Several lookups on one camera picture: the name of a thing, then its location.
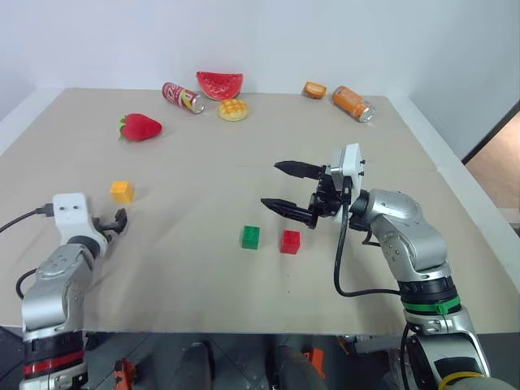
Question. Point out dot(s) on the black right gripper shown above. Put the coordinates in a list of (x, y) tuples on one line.
[(327, 199)]

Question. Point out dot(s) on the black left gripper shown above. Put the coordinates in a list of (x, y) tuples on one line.
[(101, 225)]

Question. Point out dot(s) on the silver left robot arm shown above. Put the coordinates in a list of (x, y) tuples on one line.
[(53, 292)]

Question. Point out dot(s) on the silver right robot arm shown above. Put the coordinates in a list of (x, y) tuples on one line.
[(406, 227)]

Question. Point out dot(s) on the yellow cube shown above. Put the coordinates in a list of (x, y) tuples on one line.
[(122, 191)]

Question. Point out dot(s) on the red cube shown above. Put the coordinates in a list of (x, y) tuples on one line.
[(290, 242)]

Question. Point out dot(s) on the green cube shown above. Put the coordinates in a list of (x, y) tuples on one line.
[(250, 237)]

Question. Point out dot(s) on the red toy strawberry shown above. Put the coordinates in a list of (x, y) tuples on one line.
[(140, 128)]

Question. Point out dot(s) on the yellow toy pineapple bun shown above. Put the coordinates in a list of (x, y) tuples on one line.
[(233, 109)]

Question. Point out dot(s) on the small orange toy bread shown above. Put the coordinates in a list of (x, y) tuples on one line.
[(315, 90)]

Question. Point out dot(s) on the beige table cloth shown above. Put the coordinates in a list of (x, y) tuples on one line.
[(203, 284)]

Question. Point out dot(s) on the orange drink can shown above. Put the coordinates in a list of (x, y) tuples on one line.
[(350, 101)]

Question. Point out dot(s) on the toy watermelon slice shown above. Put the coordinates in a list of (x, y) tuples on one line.
[(219, 85)]

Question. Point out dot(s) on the red drink can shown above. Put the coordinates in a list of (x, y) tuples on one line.
[(180, 96)]

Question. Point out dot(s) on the small orange clamp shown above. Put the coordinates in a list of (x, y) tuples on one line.
[(316, 361), (125, 371)]

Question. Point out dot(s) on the dark rounded shape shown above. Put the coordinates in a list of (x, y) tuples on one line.
[(197, 367), (294, 371)]

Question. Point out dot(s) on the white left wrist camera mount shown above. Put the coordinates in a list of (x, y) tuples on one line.
[(71, 215)]

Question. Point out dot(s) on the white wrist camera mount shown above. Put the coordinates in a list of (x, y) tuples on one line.
[(350, 162), (71, 215)]

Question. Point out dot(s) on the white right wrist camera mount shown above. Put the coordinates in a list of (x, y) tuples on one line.
[(350, 162)]

